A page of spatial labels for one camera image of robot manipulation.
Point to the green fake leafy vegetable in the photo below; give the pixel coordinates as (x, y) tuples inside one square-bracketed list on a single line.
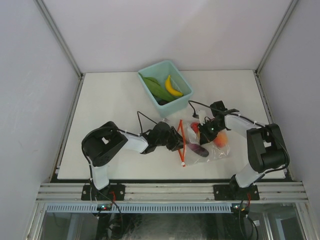
[(156, 89)]

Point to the light blue plastic bin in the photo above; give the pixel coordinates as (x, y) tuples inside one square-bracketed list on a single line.
[(160, 72)]

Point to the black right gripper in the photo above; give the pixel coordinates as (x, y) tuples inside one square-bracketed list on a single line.
[(204, 137)]

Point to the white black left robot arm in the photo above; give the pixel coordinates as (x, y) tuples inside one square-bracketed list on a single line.
[(102, 144)]

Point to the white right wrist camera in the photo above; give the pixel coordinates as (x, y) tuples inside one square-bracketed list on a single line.
[(202, 117)]

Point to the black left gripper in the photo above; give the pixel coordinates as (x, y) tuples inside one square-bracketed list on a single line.
[(177, 141)]

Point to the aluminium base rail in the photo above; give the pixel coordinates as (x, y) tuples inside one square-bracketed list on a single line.
[(263, 192)]

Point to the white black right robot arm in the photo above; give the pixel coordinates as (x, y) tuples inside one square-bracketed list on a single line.
[(266, 150)]

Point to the clear zip top bag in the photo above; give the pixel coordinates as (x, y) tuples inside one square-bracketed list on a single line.
[(193, 152)]

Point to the yellow fake banana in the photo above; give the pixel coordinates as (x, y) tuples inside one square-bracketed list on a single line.
[(170, 89)]

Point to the orange fake fruit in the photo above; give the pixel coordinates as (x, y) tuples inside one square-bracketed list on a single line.
[(221, 139)]

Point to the purple fake eggplant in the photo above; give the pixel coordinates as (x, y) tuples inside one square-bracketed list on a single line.
[(197, 149)]

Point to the slotted grey cable duct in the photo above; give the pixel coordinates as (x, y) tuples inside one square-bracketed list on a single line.
[(140, 208)]

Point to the small dark fake food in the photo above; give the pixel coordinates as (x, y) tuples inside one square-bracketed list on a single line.
[(162, 102)]

